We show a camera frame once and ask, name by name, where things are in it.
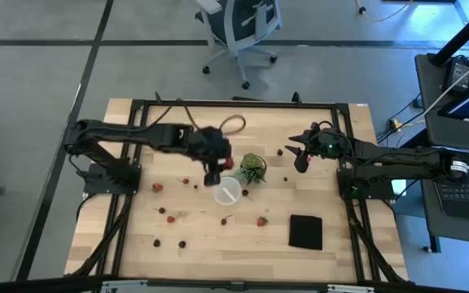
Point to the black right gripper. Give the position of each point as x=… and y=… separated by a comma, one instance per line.
x=326, y=144

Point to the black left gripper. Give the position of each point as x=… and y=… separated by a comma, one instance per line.
x=210, y=142

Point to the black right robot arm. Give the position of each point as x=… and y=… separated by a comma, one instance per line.
x=401, y=156

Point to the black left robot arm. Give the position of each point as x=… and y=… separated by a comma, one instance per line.
x=137, y=133

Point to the potted artificial succulent plant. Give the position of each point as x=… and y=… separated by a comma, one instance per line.
x=252, y=167

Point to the clear round plastic container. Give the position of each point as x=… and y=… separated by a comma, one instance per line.
x=220, y=195

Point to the bright red cherry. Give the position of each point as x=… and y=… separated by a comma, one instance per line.
x=185, y=181

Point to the black folded cloth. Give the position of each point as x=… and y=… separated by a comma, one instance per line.
x=305, y=232

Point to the yellow plug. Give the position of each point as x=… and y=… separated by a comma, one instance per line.
x=395, y=124

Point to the white and grey office chair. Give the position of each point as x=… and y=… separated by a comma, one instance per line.
x=238, y=24

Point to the black side desk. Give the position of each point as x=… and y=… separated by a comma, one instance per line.
x=442, y=134

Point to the black power adapter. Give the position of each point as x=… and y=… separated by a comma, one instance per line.
x=458, y=72

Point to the black laptop keyboard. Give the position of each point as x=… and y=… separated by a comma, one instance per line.
x=468, y=189

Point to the black stand pole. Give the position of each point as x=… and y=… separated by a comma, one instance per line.
x=462, y=34

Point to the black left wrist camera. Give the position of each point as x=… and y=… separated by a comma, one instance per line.
x=212, y=177

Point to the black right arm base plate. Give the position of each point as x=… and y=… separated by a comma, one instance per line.
x=375, y=191

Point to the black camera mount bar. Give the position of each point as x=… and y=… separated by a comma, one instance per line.
x=234, y=285

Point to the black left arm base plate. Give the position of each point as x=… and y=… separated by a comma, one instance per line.
x=96, y=183

